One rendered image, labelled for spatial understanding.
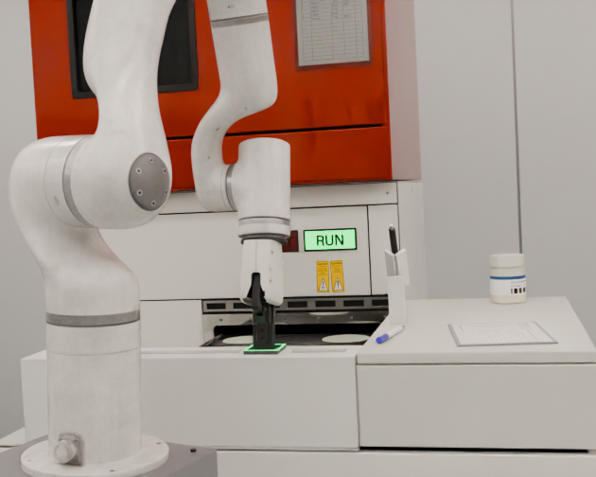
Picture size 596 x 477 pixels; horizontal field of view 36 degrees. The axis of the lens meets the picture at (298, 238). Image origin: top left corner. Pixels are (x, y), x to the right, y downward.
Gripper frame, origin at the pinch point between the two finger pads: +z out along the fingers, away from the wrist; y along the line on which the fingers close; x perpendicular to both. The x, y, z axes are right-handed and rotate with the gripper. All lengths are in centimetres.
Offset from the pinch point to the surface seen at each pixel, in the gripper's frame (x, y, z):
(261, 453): -0.2, 0.8, 17.8
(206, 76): -24, -42, -59
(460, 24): 25, -185, -122
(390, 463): 19.6, 0.5, 19.0
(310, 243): -4, -54, -23
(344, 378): 13.4, 3.2, 6.4
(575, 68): 66, -189, -103
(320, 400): 9.5, 2.5, 9.8
